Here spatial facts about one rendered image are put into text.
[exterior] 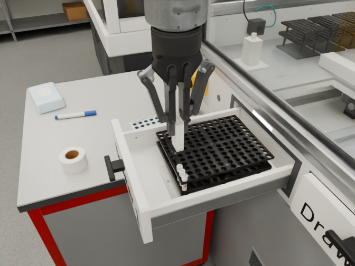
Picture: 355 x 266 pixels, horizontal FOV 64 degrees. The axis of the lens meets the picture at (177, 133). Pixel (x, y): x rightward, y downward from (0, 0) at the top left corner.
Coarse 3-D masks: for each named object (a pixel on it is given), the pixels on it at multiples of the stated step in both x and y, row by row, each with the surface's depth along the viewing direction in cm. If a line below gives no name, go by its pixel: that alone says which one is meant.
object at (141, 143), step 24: (192, 120) 76; (144, 144) 75; (264, 144) 72; (144, 168) 69; (288, 168) 61; (144, 192) 64; (168, 192) 64; (216, 192) 57; (240, 192) 60; (264, 192) 63; (168, 216) 56
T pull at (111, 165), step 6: (108, 156) 62; (108, 162) 60; (114, 162) 61; (120, 162) 61; (108, 168) 59; (114, 168) 59; (120, 168) 59; (108, 174) 58; (114, 174) 58; (114, 180) 58
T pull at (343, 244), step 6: (330, 234) 47; (336, 234) 47; (330, 240) 47; (336, 240) 46; (342, 240) 46; (348, 240) 46; (354, 240) 46; (336, 246) 46; (342, 246) 45; (348, 246) 46; (354, 246) 45; (342, 252) 45; (348, 252) 45; (354, 252) 45; (348, 258) 44; (354, 258) 44; (354, 264) 43
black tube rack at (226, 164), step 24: (216, 120) 75; (240, 120) 74; (192, 144) 67; (216, 144) 67; (240, 144) 71; (168, 168) 66; (192, 168) 61; (216, 168) 61; (240, 168) 65; (264, 168) 65; (192, 192) 60
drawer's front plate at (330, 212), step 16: (304, 176) 55; (304, 192) 56; (320, 192) 52; (320, 208) 53; (336, 208) 49; (304, 224) 59; (336, 224) 50; (352, 224) 47; (320, 240) 55; (336, 256) 52
